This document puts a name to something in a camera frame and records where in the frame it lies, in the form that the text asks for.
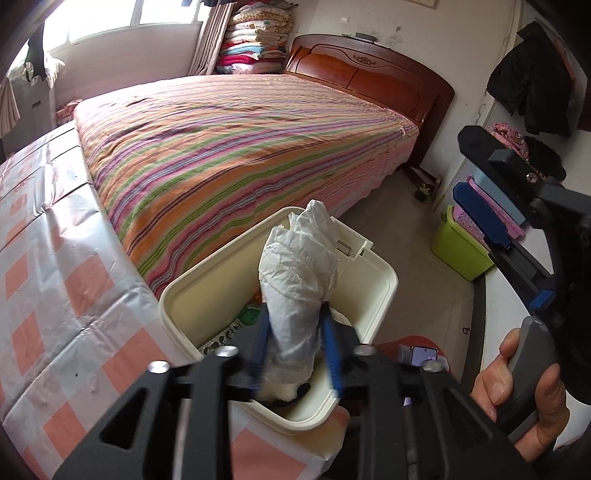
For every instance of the black hanging garment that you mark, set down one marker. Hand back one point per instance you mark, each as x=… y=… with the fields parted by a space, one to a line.
x=37 y=55

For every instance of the window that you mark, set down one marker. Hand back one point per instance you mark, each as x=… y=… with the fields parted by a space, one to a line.
x=115 y=23

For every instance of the orange checked tablecloth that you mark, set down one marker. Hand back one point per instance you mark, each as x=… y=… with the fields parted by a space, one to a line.
x=69 y=286

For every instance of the cream plastic bin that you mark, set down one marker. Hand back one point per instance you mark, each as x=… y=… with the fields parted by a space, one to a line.
x=221 y=277

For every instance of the white fluffy ball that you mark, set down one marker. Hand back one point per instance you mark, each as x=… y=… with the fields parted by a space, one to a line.
x=281 y=392

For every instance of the small dark grey case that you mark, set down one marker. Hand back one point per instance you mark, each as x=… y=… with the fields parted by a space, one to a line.
x=359 y=36

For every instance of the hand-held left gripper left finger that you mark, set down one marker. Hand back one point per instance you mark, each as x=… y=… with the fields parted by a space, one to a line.
x=261 y=341

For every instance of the wooden headboard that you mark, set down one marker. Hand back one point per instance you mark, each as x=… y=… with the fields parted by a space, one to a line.
x=369 y=78

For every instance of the white plastic bag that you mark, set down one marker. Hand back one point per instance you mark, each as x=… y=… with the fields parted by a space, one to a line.
x=295 y=286

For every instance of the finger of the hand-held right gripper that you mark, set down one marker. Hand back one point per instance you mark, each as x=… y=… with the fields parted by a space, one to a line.
x=480 y=143
x=480 y=217

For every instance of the straight beige curtain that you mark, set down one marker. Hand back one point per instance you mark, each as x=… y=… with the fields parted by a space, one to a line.
x=210 y=50

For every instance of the blue storage box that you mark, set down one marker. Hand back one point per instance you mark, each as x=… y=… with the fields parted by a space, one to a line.
x=501 y=194

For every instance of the stack of folded blankets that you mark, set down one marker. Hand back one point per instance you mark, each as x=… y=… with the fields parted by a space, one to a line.
x=254 y=41

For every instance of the striped bed blanket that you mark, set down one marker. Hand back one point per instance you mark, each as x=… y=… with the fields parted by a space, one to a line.
x=231 y=152

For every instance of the black hanging jacket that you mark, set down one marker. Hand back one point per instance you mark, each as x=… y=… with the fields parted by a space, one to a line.
x=531 y=78

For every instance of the green storage box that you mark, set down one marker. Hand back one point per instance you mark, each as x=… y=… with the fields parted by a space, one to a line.
x=457 y=254

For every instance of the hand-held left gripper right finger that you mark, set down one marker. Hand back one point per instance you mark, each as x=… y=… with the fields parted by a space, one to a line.
x=330 y=350

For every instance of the pink cloth pile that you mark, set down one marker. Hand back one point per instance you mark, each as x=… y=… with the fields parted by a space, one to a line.
x=69 y=110

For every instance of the person's right hand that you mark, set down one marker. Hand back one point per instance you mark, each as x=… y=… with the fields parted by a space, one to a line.
x=489 y=387

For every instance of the pink patterned garment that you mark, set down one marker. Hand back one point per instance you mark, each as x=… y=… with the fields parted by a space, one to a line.
x=510 y=136

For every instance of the pink storage box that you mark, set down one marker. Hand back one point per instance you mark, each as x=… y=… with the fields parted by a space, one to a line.
x=512 y=226

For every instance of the smartphone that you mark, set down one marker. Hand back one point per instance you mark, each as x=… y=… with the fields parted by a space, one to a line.
x=422 y=354

